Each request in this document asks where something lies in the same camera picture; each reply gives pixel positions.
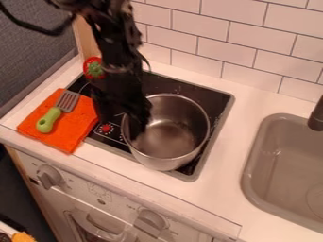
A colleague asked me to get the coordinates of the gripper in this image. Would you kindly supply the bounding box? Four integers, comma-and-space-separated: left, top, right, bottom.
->
88, 60, 154, 140

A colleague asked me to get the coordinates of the silver pot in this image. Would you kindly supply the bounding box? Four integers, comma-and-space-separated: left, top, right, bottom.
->
119, 93, 213, 172

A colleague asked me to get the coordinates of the toy stove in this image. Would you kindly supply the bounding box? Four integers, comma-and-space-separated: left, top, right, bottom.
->
65, 69, 236, 183

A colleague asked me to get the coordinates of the red toy strawberry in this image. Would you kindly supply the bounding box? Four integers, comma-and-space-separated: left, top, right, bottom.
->
81, 56, 107, 80

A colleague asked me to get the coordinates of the orange cloth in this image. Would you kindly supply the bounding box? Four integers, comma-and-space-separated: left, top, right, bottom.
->
16, 88, 101, 155

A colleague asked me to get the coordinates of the toy sink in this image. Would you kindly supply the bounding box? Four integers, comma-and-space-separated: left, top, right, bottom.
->
239, 112, 323, 234

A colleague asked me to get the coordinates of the green handled grey spatula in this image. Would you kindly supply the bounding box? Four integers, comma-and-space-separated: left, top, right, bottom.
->
35, 90, 82, 134

